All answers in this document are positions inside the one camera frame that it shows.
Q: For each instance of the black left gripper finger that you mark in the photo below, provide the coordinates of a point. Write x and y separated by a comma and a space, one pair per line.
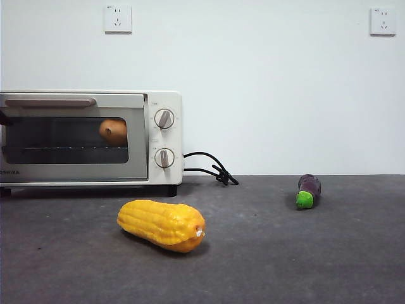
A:
4, 119

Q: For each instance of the beige oven knob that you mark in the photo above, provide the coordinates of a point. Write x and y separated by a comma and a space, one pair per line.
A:
164, 158
164, 119

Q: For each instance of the white toaster oven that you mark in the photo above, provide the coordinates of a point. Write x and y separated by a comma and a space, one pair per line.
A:
164, 139

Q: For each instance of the yellow corn cob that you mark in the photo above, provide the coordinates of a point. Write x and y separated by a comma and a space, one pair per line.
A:
158, 223

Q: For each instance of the purple eggplant, green stem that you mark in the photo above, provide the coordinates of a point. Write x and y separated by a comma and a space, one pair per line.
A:
309, 187

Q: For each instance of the white wall socket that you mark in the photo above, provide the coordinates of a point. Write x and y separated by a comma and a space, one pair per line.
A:
118, 19
383, 22

